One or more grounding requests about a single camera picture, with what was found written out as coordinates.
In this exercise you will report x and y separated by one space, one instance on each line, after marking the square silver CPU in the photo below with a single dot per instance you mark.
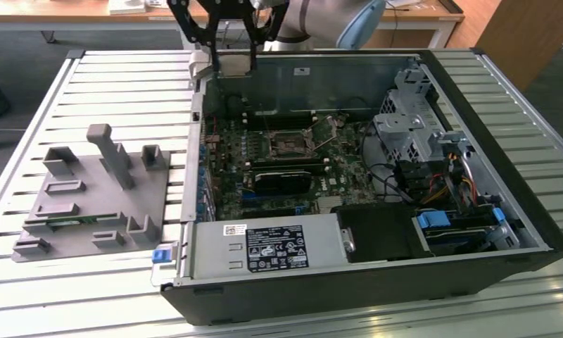
234 65

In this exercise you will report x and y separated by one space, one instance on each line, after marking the green motherboard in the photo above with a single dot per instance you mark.
338 169

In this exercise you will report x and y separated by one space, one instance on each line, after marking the grey power supply with label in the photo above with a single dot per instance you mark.
206 246

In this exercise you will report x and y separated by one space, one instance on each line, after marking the silver chipset heatsink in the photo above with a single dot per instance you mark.
329 204

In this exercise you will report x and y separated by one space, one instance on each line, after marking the blue case latch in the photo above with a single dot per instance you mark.
161 255

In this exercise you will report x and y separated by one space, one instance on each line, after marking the black graphics card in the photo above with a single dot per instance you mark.
281 181

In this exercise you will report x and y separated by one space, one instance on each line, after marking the black open PC case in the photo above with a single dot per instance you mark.
338 299

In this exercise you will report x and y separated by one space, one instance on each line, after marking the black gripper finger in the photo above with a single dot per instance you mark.
262 31
194 28

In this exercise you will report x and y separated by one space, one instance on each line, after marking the silver drive cage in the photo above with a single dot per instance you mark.
403 126

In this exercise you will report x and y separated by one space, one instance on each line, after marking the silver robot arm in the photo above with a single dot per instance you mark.
309 17

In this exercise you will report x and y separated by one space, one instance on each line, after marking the blue disk carrier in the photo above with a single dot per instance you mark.
432 219

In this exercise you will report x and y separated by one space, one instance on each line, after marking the CPU socket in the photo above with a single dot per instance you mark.
290 142

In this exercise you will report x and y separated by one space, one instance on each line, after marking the wooden cabinet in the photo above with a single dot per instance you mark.
530 38

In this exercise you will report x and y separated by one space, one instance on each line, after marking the green RAM stick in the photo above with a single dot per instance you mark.
70 221

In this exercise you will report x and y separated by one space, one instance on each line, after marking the white box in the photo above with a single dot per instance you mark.
123 7

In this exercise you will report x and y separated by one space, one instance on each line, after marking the wooden desk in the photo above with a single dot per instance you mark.
74 14

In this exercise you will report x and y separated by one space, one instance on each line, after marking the grey parts rack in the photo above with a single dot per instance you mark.
98 197

